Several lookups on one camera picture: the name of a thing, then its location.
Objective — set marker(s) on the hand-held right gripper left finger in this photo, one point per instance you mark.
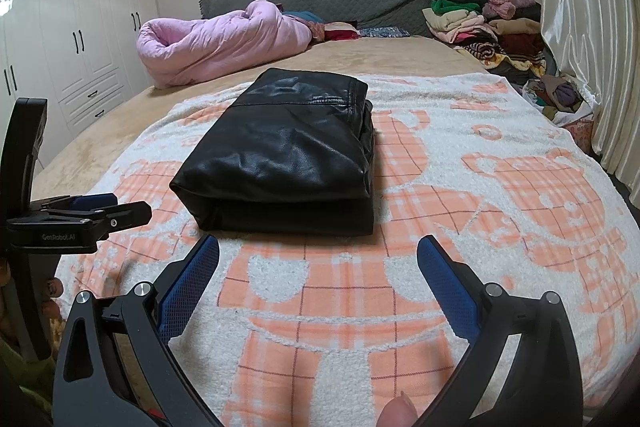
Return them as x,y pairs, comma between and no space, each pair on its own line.
192,279

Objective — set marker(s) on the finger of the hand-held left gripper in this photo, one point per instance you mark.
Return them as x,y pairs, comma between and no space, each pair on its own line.
97,201
127,213

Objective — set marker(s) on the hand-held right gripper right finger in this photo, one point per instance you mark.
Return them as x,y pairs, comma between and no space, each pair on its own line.
447,287

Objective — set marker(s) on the black leather jacket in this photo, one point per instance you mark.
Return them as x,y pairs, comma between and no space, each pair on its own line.
280,157

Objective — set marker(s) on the crumpled clothes heap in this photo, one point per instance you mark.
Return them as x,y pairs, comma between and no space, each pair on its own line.
560,97

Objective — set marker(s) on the pile of folded clothes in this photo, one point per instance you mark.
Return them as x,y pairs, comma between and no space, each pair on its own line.
475,22

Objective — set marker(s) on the person's left hand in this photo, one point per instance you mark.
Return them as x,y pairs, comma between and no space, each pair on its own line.
52,289

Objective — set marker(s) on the person's right hand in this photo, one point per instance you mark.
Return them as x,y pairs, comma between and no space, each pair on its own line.
397,413

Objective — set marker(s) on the white and pink printed blanket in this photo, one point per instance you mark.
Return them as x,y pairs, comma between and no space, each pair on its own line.
450,207

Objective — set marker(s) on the person's green garment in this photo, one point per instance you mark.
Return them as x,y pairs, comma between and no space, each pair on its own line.
10,357

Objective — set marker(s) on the pink quilt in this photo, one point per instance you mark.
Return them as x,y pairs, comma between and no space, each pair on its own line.
215,42

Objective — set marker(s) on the white wardrobe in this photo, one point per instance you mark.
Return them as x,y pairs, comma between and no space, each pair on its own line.
75,7

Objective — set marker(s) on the beige plush bed cover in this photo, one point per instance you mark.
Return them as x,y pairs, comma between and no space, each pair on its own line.
350,57

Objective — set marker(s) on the teal cloth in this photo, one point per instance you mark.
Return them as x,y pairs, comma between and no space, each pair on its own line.
302,18

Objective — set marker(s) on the floral patterned pillow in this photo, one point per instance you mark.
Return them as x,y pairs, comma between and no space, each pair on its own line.
382,32

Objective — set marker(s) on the red pillow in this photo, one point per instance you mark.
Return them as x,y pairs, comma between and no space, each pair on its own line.
340,33

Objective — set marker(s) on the white satin curtain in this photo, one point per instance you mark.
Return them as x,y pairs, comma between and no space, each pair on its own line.
585,7

